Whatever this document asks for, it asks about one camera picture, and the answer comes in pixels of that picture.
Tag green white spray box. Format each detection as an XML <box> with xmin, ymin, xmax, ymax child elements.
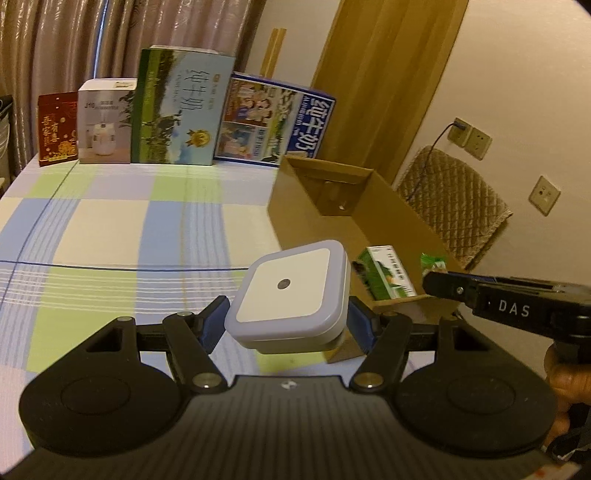
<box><xmin>353</xmin><ymin>245</ymin><xmax>417</xmax><ymax>301</ymax></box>

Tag green candy wrapper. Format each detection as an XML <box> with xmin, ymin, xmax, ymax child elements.
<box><xmin>420</xmin><ymin>253</ymin><xmax>448</xmax><ymax>276</ymax></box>

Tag hand holding right gripper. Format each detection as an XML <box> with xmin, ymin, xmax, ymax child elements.
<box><xmin>544</xmin><ymin>345</ymin><xmax>591</xmax><ymax>446</ymax></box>

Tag quilted beige chair cushion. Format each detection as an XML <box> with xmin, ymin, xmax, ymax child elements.
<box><xmin>396</xmin><ymin>146</ymin><xmax>512</xmax><ymax>271</ymax></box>

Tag checkered bed sheet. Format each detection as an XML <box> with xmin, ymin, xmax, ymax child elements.
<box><xmin>0</xmin><ymin>154</ymin><xmax>334</xmax><ymax>476</ymax></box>

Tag open cardboard box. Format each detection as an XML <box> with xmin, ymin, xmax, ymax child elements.
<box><xmin>266</xmin><ymin>154</ymin><xmax>468</xmax><ymax>365</ymax></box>

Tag blue milk carton box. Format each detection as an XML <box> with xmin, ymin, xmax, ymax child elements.
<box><xmin>215</xmin><ymin>72</ymin><xmax>335</xmax><ymax>164</ymax></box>

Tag green milk carton box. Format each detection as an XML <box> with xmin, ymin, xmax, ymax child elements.
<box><xmin>130</xmin><ymin>45</ymin><xmax>235</xmax><ymax>166</ymax></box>

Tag white humidifier box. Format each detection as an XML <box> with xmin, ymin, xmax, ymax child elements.
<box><xmin>77</xmin><ymin>78</ymin><xmax>137</xmax><ymax>164</ymax></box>

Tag red gift box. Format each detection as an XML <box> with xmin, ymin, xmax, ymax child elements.
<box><xmin>37</xmin><ymin>91</ymin><xmax>78</xmax><ymax>166</ymax></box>

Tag wooden door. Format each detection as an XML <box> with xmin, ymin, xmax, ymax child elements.
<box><xmin>312</xmin><ymin>0</ymin><xmax>468</xmax><ymax>181</ymax></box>

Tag brown curtain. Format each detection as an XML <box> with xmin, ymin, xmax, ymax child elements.
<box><xmin>1</xmin><ymin>0</ymin><xmax>264</xmax><ymax>177</ymax></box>

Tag lower wall socket plate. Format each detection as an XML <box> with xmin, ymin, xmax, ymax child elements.
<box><xmin>528</xmin><ymin>175</ymin><xmax>561</xmax><ymax>216</ymax></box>

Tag wall power socket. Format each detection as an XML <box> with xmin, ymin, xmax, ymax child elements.
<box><xmin>448</xmin><ymin>118</ymin><xmax>473</xmax><ymax>148</ymax></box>

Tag dark charging cable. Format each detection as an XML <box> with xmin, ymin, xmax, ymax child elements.
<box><xmin>406</xmin><ymin>119</ymin><xmax>468</xmax><ymax>202</ymax></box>

